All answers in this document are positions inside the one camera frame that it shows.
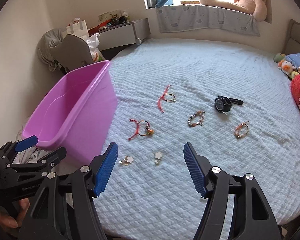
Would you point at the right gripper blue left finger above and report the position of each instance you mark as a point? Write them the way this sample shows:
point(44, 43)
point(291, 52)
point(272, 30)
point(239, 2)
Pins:
point(102, 166)

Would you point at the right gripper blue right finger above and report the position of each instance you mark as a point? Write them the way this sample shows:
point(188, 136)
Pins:
point(198, 167)

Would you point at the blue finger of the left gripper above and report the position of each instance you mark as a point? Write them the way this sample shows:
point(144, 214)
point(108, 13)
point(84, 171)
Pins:
point(26, 143)

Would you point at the red string bracelet orange charm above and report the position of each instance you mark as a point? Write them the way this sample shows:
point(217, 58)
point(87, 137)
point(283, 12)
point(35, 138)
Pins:
point(142, 128)

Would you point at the purple plastic storage bin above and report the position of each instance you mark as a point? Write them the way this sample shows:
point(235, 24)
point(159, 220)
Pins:
point(76, 113)

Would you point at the left white flower earring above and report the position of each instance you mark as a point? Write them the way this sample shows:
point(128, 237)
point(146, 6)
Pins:
point(126, 161)

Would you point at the white flower earring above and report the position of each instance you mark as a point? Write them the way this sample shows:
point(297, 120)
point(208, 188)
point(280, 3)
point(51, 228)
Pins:
point(126, 161)
point(158, 157)

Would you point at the right white flower earring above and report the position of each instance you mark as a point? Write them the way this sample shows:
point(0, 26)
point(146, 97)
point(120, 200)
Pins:
point(158, 157)

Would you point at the black digital wrist watch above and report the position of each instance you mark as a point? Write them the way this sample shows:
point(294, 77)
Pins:
point(224, 104)

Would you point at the light blue quilted bedspread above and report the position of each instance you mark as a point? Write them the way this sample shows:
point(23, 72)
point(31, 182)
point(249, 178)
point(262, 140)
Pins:
point(173, 84)

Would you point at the grey chair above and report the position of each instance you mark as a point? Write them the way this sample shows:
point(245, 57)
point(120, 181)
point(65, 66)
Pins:
point(63, 53)

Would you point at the white plastic bag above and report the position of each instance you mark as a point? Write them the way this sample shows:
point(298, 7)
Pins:
point(93, 43)

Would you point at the grey white bedside cabinet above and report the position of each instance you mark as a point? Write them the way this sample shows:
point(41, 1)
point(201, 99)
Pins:
point(133, 32)

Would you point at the orange white plush toy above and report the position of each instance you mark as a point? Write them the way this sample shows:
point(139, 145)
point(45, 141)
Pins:
point(285, 66)

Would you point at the white paper shopping bag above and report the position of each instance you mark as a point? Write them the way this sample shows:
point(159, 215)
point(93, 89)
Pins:
point(78, 27)

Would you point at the green plush toy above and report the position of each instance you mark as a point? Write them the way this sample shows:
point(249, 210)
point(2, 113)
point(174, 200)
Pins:
point(279, 57)

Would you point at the grey patterned window seat cover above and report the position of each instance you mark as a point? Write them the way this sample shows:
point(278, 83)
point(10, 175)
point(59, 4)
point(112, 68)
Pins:
point(181, 18)

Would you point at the beige upholstered headboard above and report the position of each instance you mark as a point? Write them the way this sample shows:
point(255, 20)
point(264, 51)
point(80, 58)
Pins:
point(292, 41)

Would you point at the blue plush toy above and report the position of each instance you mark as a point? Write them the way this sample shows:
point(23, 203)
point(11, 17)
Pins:
point(161, 3)

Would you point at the beige teddy bear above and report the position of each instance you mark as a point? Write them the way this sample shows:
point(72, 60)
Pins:
point(257, 8)

